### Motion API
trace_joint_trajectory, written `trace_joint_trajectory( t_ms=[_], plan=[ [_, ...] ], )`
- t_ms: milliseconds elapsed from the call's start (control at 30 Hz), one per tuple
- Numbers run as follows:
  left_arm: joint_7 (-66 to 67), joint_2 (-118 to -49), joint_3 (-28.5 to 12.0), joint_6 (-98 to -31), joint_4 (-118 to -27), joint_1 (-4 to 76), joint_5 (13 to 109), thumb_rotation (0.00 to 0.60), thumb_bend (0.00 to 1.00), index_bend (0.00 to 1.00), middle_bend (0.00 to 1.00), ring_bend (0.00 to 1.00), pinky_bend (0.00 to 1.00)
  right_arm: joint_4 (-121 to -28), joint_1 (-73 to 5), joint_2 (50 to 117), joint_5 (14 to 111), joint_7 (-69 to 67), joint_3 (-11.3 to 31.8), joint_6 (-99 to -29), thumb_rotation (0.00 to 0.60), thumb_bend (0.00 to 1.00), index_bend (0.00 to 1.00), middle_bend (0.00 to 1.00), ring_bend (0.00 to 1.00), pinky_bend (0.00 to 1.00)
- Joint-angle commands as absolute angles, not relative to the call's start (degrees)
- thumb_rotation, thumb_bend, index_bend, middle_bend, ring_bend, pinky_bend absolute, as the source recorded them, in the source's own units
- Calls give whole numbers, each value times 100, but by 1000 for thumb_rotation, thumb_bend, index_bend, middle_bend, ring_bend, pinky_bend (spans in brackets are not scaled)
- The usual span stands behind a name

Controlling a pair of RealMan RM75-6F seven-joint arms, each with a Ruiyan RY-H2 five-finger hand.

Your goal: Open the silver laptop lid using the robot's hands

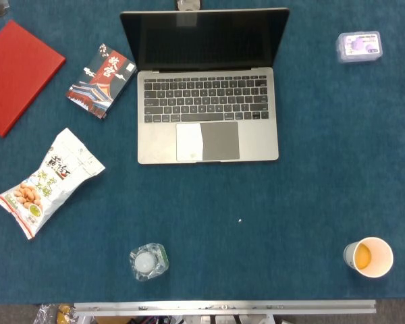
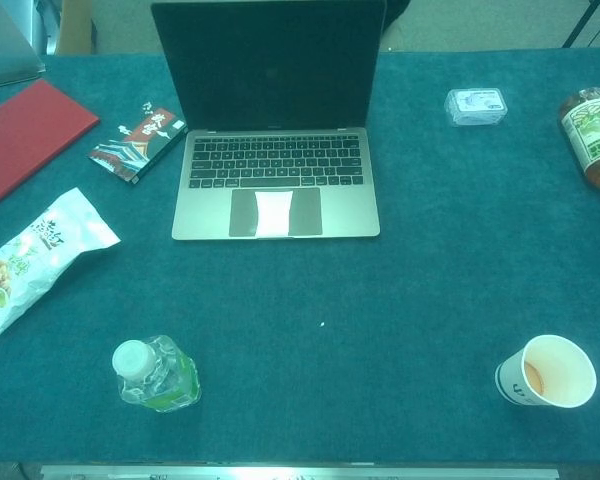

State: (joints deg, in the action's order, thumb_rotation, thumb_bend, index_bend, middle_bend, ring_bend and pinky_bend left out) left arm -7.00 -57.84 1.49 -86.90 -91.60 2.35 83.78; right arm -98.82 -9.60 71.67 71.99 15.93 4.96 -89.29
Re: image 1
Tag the clear purple plastic box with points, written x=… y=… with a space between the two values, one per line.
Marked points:
x=359 y=47

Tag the crinkled plastic bag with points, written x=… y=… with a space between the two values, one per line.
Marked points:
x=47 y=314

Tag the teal table cloth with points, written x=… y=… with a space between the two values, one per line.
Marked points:
x=307 y=152

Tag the aluminium rail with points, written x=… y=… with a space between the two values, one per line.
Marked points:
x=222 y=306

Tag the palace print book box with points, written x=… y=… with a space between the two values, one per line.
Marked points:
x=101 y=81

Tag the red hardcover notebook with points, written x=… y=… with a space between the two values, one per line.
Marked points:
x=17 y=77

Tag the white paper cup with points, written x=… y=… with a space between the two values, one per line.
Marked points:
x=371 y=256

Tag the cola bottle blue cap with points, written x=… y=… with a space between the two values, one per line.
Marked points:
x=188 y=4

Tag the white peanut snack bag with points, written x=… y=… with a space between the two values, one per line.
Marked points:
x=50 y=182

